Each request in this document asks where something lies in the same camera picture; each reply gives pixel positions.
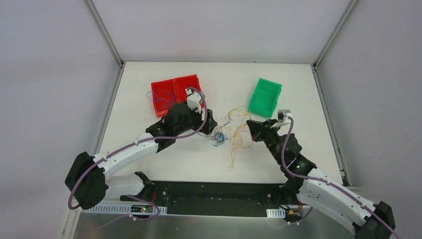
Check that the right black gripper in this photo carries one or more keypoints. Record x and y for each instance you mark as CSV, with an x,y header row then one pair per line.
x,y
261,127

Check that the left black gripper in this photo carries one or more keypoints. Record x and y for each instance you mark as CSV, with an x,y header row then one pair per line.
x,y
209,119

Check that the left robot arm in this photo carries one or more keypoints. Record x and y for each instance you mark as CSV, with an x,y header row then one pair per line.
x,y
92,178

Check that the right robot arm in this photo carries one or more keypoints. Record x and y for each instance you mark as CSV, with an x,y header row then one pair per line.
x,y
311,186

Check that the green bin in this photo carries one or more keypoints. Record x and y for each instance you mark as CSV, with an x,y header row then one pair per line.
x,y
265,98

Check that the red double bin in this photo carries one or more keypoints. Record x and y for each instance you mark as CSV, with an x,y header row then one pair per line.
x,y
164,94

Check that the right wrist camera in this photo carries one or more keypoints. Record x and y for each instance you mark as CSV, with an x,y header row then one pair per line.
x,y
284,118

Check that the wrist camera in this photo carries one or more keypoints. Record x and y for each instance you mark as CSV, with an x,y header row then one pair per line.
x,y
284,118
195,101

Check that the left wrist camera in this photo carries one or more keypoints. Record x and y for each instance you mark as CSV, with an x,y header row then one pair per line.
x,y
195,101

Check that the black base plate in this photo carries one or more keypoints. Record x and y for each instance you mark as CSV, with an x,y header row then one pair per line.
x,y
220,199

